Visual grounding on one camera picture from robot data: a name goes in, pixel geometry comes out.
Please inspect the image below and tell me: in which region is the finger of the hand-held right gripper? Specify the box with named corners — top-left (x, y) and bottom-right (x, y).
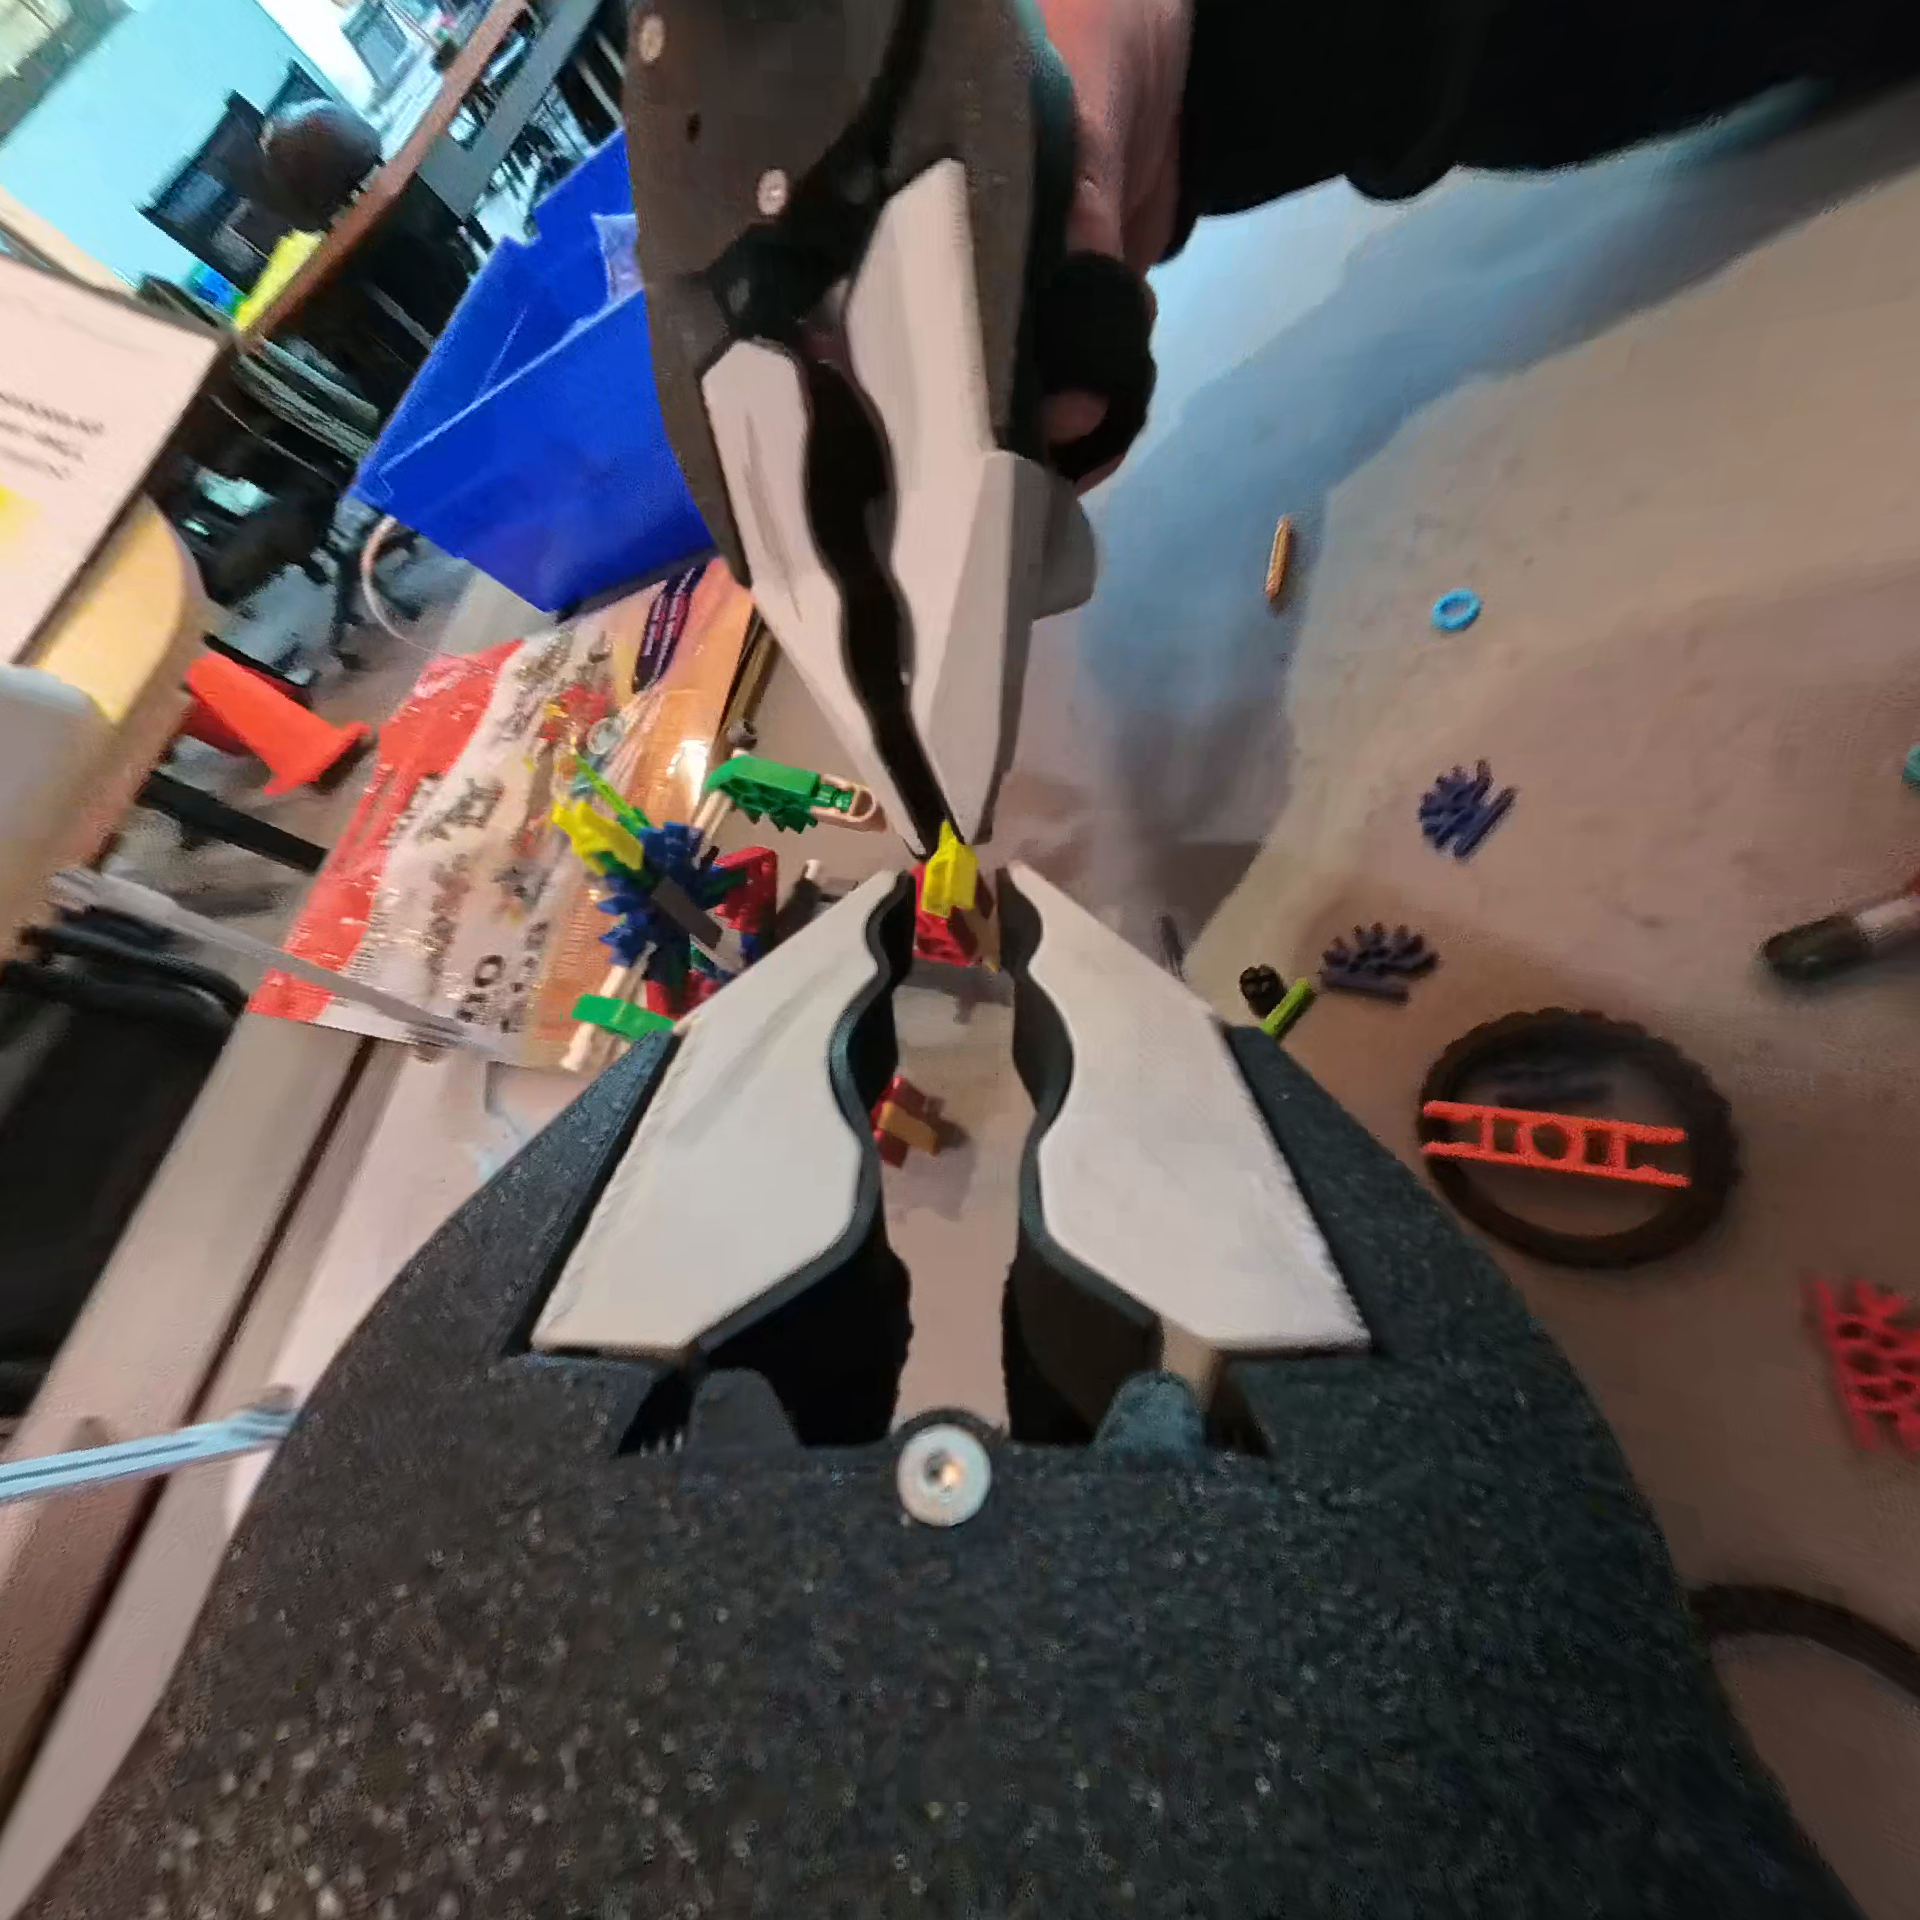
top-left (838, 157), bottom-right (1099, 846)
top-left (699, 338), bottom-right (939, 863)

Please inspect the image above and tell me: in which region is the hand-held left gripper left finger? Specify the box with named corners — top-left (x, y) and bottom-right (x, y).
top-left (528, 871), bottom-right (921, 1369)

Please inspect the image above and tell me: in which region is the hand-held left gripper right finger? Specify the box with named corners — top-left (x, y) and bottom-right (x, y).
top-left (997, 861), bottom-right (1373, 1441)

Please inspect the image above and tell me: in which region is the multicoloured toy construction model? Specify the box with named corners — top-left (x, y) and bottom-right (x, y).
top-left (551, 750), bottom-right (1003, 1174)

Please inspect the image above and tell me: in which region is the person's right hand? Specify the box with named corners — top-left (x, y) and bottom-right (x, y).
top-left (1037, 0), bottom-right (1200, 278)

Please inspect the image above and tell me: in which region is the blue plastic bin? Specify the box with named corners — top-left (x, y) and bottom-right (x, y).
top-left (347, 128), bottom-right (725, 620)

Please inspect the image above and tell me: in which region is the brown wooden desk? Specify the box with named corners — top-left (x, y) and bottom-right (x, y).
top-left (142, 0), bottom-right (632, 496)

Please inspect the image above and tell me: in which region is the orange toy ladder piece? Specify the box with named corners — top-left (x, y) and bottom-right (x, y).
top-left (1419, 1098), bottom-right (1692, 1191)

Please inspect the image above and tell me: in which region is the black toy tyre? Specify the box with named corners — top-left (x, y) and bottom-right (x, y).
top-left (1415, 1006), bottom-right (1743, 1272)
top-left (1685, 1578), bottom-right (1920, 1705)

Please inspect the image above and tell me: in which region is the black office chair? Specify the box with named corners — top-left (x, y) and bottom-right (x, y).
top-left (259, 102), bottom-right (387, 226)

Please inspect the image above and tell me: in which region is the colourful toy instruction booklet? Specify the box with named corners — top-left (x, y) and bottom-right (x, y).
top-left (244, 557), bottom-right (782, 1073)

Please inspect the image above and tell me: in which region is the white flat board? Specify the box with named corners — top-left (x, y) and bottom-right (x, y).
top-left (0, 1025), bottom-right (383, 1862)

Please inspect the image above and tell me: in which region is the orange plastic cone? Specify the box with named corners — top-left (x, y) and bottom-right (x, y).
top-left (176, 646), bottom-right (375, 800)

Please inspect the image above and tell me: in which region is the black bag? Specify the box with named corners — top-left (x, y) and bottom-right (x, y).
top-left (0, 919), bottom-right (252, 1418)

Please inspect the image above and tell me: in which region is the silver metal bar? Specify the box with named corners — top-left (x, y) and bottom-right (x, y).
top-left (0, 1391), bottom-right (297, 1505)

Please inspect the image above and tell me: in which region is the tan round wooden table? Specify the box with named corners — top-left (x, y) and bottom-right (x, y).
top-left (0, 496), bottom-right (215, 946)

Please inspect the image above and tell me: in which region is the white cardboard box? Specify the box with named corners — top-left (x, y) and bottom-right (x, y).
top-left (0, 257), bottom-right (230, 665)

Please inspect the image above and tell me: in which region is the red and grey toy assembly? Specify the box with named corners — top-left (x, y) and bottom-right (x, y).
top-left (1760, 872), bottom-right (1920, 988)

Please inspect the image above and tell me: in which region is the red toy fan connector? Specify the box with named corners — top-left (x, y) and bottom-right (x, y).
top-left (1805, 1276), bottom-right (1920, 1450)

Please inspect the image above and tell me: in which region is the white round container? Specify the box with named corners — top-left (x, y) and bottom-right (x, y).
top-left (0, 668), bottom-right (125, 904)

